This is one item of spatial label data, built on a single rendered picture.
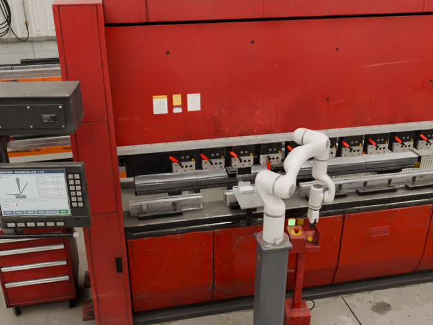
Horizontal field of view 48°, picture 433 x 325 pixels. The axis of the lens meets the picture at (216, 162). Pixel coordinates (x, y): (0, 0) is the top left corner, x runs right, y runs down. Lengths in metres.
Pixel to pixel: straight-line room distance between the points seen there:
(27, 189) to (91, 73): 0.70
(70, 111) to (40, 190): 0.45
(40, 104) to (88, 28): 0.53
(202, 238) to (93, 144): 1.04
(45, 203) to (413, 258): 2.87
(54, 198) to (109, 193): 0.54
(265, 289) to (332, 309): 1.10
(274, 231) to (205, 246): 0.79
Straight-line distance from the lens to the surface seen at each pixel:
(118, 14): 2.92
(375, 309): 4.13
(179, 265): 3.54
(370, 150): 3.67
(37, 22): 7.35
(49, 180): 2.57
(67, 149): 5.09
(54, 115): 2.44
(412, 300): 4.31
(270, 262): 2.92
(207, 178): 3.65
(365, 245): 3.95
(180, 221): 3.33
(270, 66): 3.16
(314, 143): 2.86
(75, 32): 2.75
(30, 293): 3.97
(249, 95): 3.17
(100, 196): 3.08
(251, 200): 3.30
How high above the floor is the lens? 2.65
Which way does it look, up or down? 26 degrees down
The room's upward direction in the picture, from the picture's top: straight up
